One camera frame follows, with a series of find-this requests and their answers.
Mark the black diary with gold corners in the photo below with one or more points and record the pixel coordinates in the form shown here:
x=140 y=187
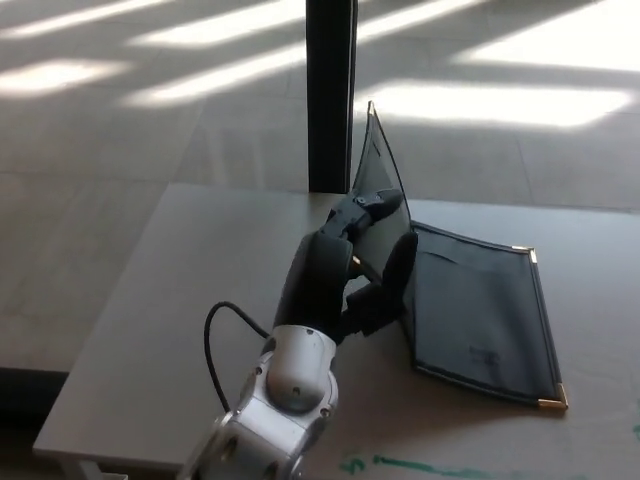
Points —
x=475 y=310

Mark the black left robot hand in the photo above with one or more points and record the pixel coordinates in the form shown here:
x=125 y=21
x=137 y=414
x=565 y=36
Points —
x=320 y=280

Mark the black vertical pillar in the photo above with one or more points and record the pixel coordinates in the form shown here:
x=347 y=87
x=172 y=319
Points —
x=330 y=95

